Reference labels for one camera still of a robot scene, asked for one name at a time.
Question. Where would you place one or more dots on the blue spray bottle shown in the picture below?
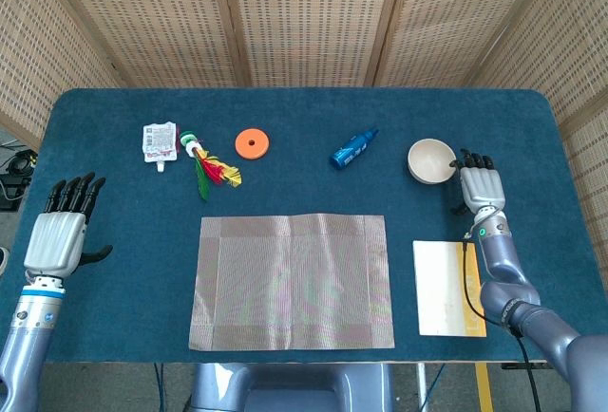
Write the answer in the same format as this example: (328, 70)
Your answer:
(351, 151)

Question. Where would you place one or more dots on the white spouted food pouch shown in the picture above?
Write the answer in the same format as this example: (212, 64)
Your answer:
(159, 144)

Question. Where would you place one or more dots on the white table leg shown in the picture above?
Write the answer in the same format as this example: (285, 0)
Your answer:
(421, 383)

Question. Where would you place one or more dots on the grey-blue robot torso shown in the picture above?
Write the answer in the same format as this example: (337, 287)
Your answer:
(285, 398)

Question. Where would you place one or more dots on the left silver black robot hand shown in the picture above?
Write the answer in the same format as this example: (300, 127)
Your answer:
(54, 241)

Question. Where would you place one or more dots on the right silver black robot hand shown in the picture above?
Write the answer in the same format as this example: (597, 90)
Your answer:
(482, 186)

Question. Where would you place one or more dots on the blue felt table cover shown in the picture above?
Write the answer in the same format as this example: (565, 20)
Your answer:
(142, 241)

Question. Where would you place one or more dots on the beige bowl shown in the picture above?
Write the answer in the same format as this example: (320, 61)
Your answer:
(430, 160)

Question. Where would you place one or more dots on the colourful feather shuttlecock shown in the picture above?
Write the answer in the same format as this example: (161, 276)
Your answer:
(214, 170)

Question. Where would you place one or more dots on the black equipment on floor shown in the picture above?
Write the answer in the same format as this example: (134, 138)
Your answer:
(14, 170)

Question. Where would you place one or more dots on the orange disc with hole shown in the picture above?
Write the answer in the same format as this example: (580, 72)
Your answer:
(252, 146)

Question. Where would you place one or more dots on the grey woven placemat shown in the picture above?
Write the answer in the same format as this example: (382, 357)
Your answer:
(290, 284)

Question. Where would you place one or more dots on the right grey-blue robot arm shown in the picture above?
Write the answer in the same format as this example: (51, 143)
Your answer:
(522, 307)

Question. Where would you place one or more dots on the woven folding screen panel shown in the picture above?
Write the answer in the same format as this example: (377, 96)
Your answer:
(309, 18)
(451, 18)
(38, 51)
(570, 51)
(142, 18)

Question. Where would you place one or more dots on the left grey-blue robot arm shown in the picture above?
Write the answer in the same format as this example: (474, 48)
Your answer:
(33, 326)

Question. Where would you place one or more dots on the white orange book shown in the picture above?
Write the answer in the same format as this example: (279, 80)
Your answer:
(437, 288)

